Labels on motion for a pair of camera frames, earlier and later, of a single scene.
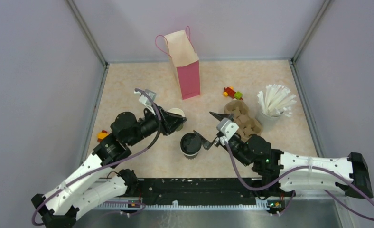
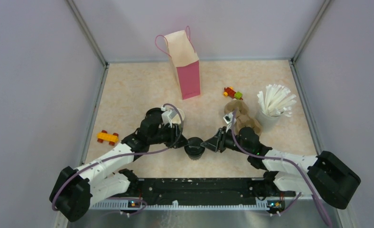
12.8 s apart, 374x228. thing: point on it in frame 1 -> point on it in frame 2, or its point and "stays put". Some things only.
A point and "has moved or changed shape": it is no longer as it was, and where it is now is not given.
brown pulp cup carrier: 247,126 stays put
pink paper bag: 184,61 stays put
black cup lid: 190,144 has moved or changed shape
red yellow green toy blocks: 229,91 stays put
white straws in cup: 275,100 stays put
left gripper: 170,121 -> 173,133
